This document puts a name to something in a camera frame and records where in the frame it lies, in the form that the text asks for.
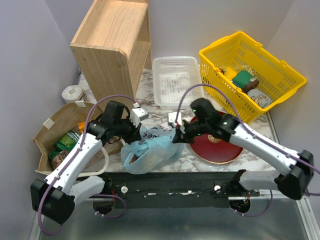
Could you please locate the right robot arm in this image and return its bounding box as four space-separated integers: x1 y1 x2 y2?
172 97 315 200

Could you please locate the red round plate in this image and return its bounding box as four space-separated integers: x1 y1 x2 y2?
189 116 244 165

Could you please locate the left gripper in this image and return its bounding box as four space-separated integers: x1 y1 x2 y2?
113 115 142 145

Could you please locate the purple cable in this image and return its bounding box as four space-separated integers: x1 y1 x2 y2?
176 83 320 197
37 94 137 236

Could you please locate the light blue plastic bag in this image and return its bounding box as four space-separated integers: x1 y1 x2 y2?
120 124 185 175

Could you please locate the orange snack packet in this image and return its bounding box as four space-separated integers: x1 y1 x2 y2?
77 121 86 133

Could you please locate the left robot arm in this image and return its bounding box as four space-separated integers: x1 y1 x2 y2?
30 100 149 225

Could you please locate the white plastic basket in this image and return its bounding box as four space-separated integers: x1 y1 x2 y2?
152 56 202 110

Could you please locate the green box in basket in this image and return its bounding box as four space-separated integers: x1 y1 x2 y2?
232 70 254 89

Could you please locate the brown paper bag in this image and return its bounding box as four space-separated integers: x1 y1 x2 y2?
32 101 126 176

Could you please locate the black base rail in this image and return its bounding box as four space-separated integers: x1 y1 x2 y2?
100 172 261 209

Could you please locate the green snack packet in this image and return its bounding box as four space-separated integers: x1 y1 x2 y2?
54 131 81 152

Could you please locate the white cartoon packet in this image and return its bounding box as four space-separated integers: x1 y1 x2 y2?
247 88 272 109

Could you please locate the yellow shopping basket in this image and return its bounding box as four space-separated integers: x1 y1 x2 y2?
199 31 307 123

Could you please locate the wooden shelf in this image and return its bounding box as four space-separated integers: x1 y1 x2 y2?
70 0 152 109

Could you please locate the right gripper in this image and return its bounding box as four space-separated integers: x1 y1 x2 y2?
172 119 210 145

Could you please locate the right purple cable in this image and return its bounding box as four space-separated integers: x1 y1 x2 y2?
176 83 320 197

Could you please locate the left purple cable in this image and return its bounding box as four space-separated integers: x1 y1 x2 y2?
37 94 137 236

